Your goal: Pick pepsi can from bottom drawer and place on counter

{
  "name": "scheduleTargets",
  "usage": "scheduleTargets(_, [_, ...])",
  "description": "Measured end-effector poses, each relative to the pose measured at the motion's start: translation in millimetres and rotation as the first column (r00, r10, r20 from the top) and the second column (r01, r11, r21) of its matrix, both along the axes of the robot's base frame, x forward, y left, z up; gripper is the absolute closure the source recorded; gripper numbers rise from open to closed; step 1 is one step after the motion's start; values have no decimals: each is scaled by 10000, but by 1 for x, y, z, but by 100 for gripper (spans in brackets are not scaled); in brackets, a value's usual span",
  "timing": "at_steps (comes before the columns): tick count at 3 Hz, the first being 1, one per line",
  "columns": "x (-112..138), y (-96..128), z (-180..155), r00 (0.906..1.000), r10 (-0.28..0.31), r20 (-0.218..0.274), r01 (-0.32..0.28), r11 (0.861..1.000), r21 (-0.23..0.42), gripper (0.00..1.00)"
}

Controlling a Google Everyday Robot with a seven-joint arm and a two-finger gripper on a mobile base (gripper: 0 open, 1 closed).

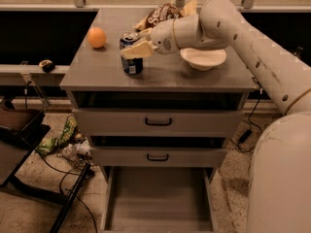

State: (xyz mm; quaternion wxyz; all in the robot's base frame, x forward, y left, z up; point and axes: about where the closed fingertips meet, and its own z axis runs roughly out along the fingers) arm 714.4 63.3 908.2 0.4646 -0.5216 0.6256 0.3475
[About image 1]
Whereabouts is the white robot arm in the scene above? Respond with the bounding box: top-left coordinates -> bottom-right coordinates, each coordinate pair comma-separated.
121,0 -> 311,233

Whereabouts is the grey drawer cabinet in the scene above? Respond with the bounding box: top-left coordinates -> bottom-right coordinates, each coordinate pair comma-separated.
60,8 -> 256,177

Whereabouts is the brown chip bag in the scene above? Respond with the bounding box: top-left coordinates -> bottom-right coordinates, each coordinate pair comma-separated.
134,0 -> 197,31

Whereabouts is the white paper bowl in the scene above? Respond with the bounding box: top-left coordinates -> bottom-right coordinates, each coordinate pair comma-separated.
180,48 -> 226,71

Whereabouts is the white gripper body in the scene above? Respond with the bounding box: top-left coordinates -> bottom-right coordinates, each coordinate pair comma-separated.
150,19 -> 178,54

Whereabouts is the orange fruit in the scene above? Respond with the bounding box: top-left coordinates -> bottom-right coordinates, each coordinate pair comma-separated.
87,27 -> 106,49

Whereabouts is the blue pepsi can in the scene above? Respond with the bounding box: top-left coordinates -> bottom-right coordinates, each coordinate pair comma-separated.
120,32 -> 143,75

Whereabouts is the green snack bag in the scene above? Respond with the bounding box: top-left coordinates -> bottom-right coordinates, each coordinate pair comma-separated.
35,116 -> 78,156

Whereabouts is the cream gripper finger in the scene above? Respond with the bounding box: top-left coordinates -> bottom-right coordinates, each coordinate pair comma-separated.
121,40 -> 155,59
138,28 -> 153,39

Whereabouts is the black floor cable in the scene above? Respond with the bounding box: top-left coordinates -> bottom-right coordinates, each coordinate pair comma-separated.
33,149 -> 99,233

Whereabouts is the dark brown tray cart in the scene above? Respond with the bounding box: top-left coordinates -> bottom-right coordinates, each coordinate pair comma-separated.
0,100 -> 90,233

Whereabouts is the crumpled clear plastic bottle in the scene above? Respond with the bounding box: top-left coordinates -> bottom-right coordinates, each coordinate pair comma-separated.
57,144 -> 92,168

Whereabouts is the small black yellow object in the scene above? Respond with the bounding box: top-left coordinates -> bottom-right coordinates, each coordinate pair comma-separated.
39,59 -> 55,73

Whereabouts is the grey drawer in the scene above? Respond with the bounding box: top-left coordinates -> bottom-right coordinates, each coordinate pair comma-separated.
73,109 -> 242,138
90,147 -> 226,167
100,167 -> 217,233

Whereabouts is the grey middle drawer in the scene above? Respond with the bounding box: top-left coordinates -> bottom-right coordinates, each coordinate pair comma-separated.
90,147 -> 226,167

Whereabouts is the grey bottom drawer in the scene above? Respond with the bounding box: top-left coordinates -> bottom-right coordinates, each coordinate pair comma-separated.
100,167 -> 217,233

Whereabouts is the grey top drawer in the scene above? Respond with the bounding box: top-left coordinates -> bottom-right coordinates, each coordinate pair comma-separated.
73,109 -> 242,138

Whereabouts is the black power cable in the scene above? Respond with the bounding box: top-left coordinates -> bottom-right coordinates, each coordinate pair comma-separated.
229,87 -> 264,154

